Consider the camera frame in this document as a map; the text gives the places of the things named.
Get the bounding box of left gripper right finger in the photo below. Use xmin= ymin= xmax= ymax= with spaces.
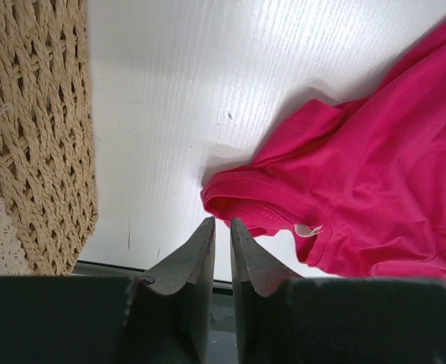
xmin=231 ymin=218 xmax=322 ymax=363

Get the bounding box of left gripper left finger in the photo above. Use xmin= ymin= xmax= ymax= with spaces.
xmin=120 ymin=218 xmax=215 ymax=363

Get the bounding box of pink t shirt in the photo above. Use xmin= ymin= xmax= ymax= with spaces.
xmin=201 ymin=21 xmax=446 ymax=281

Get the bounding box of wicker laundry basket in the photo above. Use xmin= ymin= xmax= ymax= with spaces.
xmin=0 ymin=1 xmax=98 ymax=275

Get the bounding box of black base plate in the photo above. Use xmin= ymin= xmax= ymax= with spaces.
xmin=71 ymin=259 xmax=322 ymax=364

